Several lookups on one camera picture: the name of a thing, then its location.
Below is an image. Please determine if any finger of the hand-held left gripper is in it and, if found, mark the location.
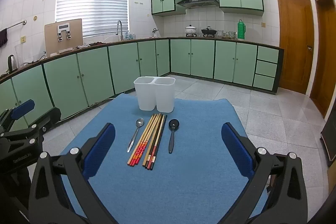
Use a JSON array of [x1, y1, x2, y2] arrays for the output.
[[26, 108, 62, 135], [0, 99, 36, 132]]

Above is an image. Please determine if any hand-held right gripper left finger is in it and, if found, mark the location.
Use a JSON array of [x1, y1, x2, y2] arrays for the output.
[[28, 123, 116, 224]]

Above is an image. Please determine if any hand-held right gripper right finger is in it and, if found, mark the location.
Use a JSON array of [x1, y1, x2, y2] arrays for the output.
[[221, 123, 309, 224]]

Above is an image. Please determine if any red patterned bamboo chopstick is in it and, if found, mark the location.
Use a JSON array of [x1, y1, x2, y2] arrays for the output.
[[127, 114, 155, 165], [133, 113, 159, 166], [136, 113, 161, 163], [130, 114, 157, 166]]

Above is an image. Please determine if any metal spoon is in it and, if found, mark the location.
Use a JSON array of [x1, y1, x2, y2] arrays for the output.
[[127, 118, 145, 153]]

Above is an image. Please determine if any plain bamboo chopstick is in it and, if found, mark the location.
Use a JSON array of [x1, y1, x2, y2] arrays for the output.
[[142, 114, 162, 167], [145, 114, 164, 168]]

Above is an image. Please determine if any black chopstick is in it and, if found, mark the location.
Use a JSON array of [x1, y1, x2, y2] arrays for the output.
[[153, 115, 168, 164], [148, 114, 165, 170]]

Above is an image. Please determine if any black spoon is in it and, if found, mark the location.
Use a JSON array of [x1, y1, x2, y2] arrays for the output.
[[168, 119, 180, 153]]

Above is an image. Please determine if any white plastic utensil holder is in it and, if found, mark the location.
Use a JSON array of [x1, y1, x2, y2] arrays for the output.
[[134, 76, 176, 113]]

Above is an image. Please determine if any steel electric kettle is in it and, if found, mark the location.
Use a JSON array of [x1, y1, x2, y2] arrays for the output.
[[7, 54, 18, 72]]

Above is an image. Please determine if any clear glass pitcher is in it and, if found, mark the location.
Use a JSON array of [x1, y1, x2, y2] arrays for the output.
[[14, 43, 27, 67]]

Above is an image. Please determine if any blue table mat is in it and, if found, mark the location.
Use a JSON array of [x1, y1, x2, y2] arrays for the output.
[[59, 93, 271, 224]]

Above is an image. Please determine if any green cabinet drawer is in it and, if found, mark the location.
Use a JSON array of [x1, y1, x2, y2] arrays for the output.
[[257, 46, 279, 64], [253, 74, 276, 90], [255, 60, 278, 77]]

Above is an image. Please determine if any dark hanging towel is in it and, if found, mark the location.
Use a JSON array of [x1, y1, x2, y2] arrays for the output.
[[0, 28, 8, 48]]

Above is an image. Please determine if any brown cardboard board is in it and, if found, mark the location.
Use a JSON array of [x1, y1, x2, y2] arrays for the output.
[[44, 18, 83, 54]]

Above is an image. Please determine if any stack of glass bowls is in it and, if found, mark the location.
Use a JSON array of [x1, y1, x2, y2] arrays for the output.
[[217, 30, 237, 39]]

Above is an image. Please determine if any metal kitchen faucet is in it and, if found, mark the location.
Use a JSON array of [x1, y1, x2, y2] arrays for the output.
[[116, 20, 124, 41]]

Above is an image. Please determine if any green thermos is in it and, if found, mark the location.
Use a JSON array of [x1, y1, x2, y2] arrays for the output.
[[237, 20, 246, 40]]

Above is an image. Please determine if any black wok with lid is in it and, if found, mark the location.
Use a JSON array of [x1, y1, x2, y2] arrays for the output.
[[201, 26, 218, 38]]

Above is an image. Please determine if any wooden door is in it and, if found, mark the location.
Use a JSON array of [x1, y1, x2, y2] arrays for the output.
[[276, 0, 315, 94], [310, 0, 336, 119]]

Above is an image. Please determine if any white window blind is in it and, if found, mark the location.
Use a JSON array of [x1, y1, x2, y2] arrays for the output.
[[55, 0, 130, 38]]

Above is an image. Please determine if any white cooking pot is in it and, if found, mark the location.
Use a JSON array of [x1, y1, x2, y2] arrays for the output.
[[185, 25, 198, 37]]

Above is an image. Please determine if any black range hood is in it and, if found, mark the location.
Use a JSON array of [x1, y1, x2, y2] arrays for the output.
[[176, 0, 219, 9]]

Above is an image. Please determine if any metal towel rail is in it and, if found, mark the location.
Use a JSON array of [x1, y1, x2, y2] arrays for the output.
[[5, 20, 27, 30]]

